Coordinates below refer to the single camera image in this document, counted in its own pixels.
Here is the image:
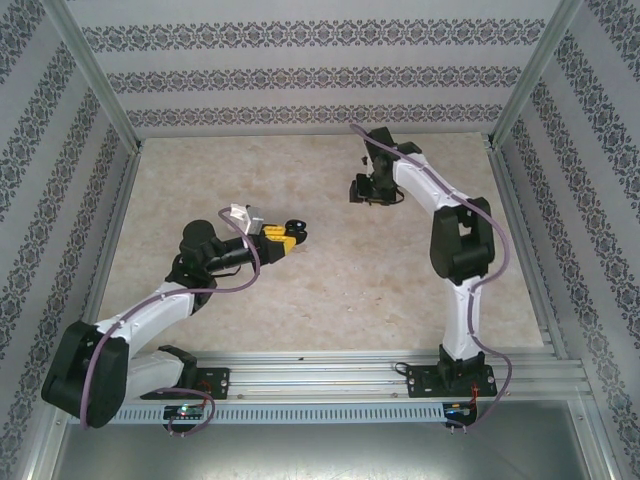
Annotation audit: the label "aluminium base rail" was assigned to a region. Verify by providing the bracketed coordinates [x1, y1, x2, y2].
[124, 349, 589, 401]

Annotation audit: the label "aluminium side rail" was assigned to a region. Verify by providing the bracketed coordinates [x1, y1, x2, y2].
[487, 144, 626, 480]
[17, 147, 146, 480]

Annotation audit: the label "grey metal sheet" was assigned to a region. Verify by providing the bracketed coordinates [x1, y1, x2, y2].
[47, 399, 614, 480]

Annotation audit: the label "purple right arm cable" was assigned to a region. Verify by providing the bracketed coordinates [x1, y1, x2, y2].
[349, 123, 514, 432]

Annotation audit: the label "aluminium frame post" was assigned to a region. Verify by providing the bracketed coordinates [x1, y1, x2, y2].
[39, 0, 144, 154]
[488, 0, 586, 151]

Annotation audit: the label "black mount plate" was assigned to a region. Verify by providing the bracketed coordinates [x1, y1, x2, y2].
[192, 367, 232, 401]
[405, 364, 496, 400]

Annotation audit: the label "circuit board with green light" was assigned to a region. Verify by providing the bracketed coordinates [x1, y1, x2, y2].
[163, 405, 206, 420]

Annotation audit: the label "round black charging case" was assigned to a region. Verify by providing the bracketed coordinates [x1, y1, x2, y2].
[283, 217, 310, 247]

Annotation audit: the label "white perforated cable tray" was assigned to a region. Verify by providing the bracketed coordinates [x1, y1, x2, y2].
[117, 401, 447, 425]

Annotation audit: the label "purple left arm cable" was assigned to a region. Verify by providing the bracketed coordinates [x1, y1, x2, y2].
[79, 208, 262, 437]

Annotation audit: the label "black left mount plate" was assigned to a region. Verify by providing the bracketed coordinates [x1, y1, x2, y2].
[192, 367, 232, 401]

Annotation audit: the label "black right mount plate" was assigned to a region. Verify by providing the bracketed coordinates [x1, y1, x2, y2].
[405, 364, 496, 400]

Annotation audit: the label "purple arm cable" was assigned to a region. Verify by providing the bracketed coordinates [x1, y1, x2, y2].
[349, 123, 514, 432]
[79, 208, 262, 437]

